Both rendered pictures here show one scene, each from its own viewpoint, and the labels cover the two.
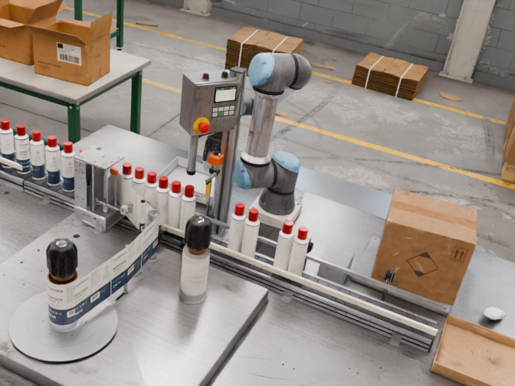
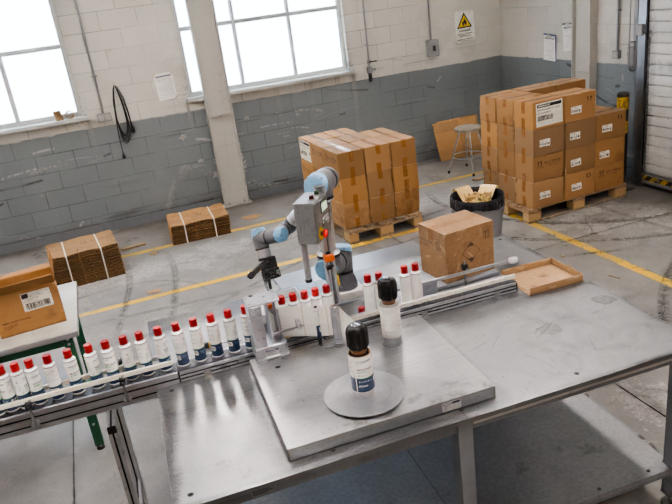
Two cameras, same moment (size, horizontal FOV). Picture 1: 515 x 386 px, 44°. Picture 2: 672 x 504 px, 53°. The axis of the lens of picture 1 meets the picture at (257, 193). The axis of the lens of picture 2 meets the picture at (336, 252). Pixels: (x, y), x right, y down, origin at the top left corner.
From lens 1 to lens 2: 1.83 m
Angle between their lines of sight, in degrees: 33
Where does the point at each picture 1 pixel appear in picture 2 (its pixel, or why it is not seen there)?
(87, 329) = (382, 385)
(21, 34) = not seen: outside the picture
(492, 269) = not seen: hidden behind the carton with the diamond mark
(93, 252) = (304, 365)
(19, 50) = not seen: outside the picture
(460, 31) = (222, 166)
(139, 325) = (397, 367)
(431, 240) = (470, 233)
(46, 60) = (12, 319)
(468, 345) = (524, 277)
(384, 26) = (156, 191)
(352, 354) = (492, 313)
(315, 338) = (468, 319)
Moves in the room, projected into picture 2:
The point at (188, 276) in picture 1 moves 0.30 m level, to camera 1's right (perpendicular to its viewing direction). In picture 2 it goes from (394, 322) to (444, 296)
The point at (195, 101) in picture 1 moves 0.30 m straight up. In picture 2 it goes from (315, 216) to (305, 148)
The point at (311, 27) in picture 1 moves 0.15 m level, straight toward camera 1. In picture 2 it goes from (89, 223) to (93, 225)
